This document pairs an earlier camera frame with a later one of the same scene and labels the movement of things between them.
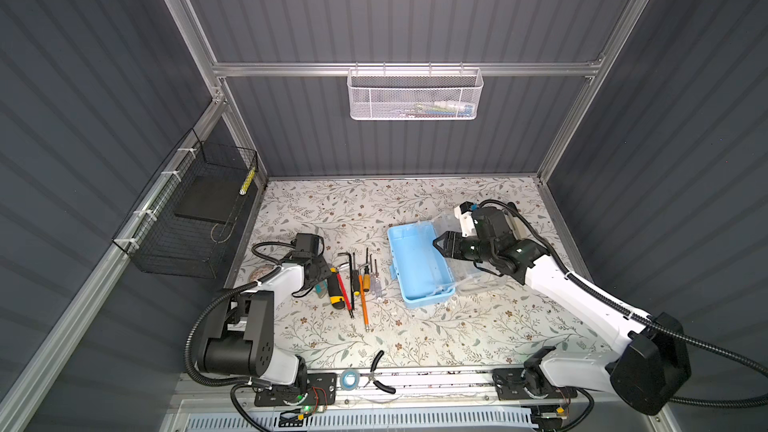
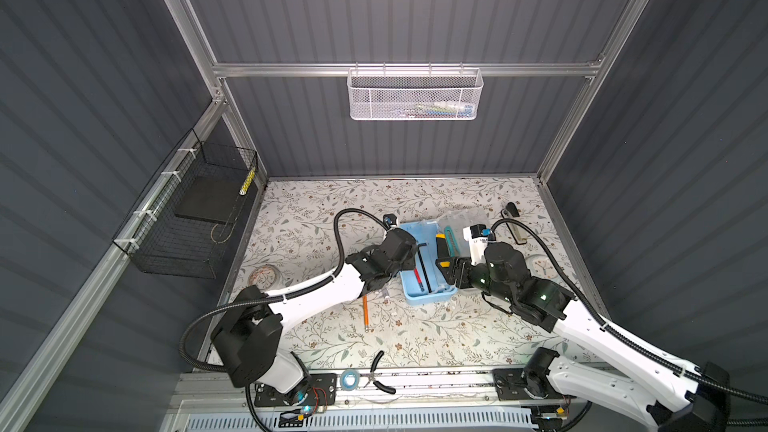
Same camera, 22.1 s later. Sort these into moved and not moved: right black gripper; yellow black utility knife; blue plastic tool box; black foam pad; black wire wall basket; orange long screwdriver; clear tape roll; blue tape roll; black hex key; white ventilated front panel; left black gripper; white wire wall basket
Moved: yellow black utility knife; left black gripper; black hex key; right black gripper
Not moved: white ventilated front panel; orange long screwdriver; black wire wall basket; blue tape roll; clear tape roll; white wire wall basket; black foam pad; blue plastic tool box
